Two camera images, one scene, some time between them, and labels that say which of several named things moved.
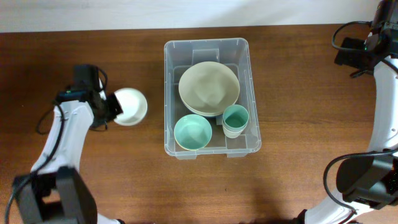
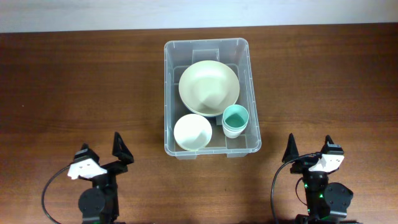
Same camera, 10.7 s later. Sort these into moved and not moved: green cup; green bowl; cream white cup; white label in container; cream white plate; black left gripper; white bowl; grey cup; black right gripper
Moved: black right gripper; black left gripper; white bowl
Not moved: green bowl; white label in container; grey cup; green cup; cream white plate; cream white cup
